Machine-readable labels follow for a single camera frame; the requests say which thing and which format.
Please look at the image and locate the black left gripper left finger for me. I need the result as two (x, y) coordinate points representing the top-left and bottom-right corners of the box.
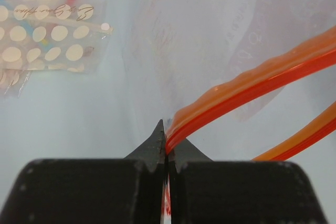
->
(4, 121), (166, 223)

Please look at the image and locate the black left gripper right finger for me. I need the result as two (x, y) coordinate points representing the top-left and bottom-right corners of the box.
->
(167, 140), (327, 223)

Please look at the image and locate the clear zip bag red zipper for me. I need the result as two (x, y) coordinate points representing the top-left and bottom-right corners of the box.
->
(123, 0), (336, 224)

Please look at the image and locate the polka dot zip bags pile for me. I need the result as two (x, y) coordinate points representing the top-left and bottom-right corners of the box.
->
(1, 0), (113, 97)

